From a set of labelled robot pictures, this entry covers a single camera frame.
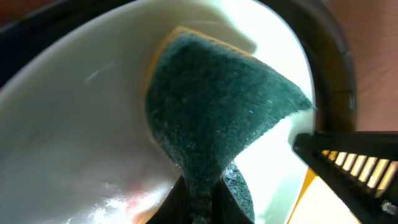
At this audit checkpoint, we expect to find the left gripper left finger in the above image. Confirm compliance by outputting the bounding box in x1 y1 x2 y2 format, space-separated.
146 175 190 224

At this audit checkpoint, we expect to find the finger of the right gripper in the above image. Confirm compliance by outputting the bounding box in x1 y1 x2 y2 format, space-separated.
293 131 397 224

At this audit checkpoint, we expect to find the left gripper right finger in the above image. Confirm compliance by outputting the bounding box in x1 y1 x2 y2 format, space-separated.
211 179 253 224

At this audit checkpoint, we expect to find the green yellow sponge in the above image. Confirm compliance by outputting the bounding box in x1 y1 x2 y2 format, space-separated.
144 26 313 223

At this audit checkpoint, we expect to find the light blue plate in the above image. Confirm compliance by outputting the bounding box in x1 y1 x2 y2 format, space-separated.
1 1 313 223

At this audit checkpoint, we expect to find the yellow plate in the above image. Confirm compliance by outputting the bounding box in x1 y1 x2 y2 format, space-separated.
288 169 360 224

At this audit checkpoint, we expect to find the black round serving tray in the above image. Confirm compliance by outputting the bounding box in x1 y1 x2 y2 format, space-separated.
1 0 357 132

